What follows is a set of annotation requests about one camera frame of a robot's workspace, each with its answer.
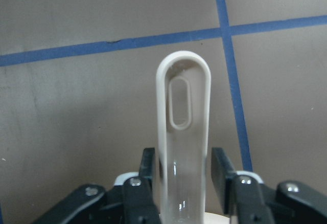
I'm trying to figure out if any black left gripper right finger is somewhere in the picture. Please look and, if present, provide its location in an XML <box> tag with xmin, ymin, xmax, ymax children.
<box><xmin>211</xmin><ymin>147</ymin><xmax>326</xmax><ymax>223</ymax></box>

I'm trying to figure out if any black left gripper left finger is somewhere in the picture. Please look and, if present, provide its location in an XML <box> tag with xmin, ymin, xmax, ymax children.
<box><xmin>34</xmin><ymin>148</ymin><xmax>160</xmax><ymax>223</ymax></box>

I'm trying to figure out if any beige plastic dustpan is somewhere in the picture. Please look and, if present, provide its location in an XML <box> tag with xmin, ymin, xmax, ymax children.
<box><xmin>156</xmin><ymin>51</ymin><xmax>211</xmax><ymax>223</ymax></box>

